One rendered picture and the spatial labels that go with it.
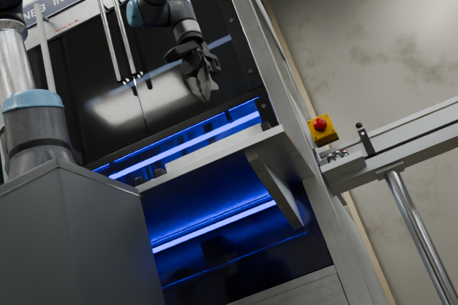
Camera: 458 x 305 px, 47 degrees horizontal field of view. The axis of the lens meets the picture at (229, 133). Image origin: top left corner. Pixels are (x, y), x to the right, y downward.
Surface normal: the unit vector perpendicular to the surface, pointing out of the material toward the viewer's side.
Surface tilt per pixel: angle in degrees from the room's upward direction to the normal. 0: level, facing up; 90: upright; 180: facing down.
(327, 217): 90
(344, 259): 90
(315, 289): 90
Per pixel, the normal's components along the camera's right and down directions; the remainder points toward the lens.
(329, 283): -0.32, -0.32
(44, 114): 0.51, -0.51
